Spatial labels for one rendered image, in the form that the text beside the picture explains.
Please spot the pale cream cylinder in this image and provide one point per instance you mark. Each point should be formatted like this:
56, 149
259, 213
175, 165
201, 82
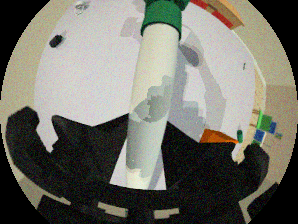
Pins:
149, 106

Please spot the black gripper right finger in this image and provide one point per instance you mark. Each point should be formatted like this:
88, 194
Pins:
182, 154

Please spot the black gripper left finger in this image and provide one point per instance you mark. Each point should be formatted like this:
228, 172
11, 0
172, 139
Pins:
104, 142

